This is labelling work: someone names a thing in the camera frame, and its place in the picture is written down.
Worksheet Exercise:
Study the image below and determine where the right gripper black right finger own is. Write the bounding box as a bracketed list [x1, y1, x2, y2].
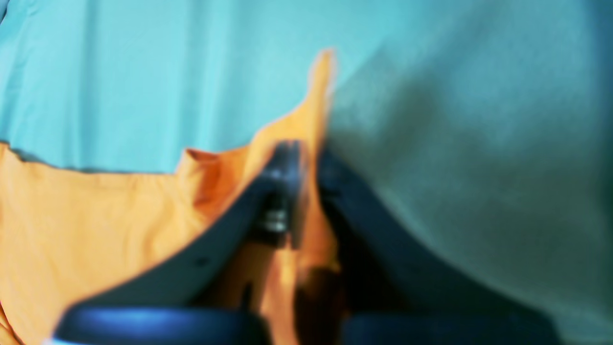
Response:
[318, 151, 561, 345]

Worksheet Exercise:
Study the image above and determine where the orange T-shirt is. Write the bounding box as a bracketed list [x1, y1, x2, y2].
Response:
[0, 50, 336, 345]

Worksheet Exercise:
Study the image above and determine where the right gripper black left finger own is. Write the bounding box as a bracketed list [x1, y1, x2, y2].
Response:
[53, 140, 305, 345]

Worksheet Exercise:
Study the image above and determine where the green table cloth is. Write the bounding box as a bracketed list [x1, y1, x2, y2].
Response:
[1, 0, 612, 345]

